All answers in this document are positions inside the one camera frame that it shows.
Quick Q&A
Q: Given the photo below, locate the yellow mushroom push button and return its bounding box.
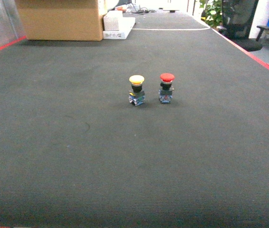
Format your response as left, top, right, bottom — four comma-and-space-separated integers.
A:
129, 75, 145, 106

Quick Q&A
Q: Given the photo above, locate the red mushroom push button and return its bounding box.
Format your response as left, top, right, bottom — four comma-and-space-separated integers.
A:
159, 73, 175, 104

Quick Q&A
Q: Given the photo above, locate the white flat box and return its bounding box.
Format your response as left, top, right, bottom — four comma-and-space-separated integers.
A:
103, 17, 135, 40

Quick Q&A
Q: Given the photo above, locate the small white box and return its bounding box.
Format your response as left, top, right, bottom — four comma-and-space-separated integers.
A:
103, 10, 123, 31

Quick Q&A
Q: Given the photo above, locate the green potted plant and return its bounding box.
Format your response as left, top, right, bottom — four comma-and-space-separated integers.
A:
199, 0, 222, 28

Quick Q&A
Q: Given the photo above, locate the large cardboard box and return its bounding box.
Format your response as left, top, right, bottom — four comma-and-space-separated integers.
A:
15, 0, 107, 41

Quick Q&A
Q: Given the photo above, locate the black mesh office chair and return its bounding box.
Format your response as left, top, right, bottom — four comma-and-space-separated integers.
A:
217, 0, 269, 52

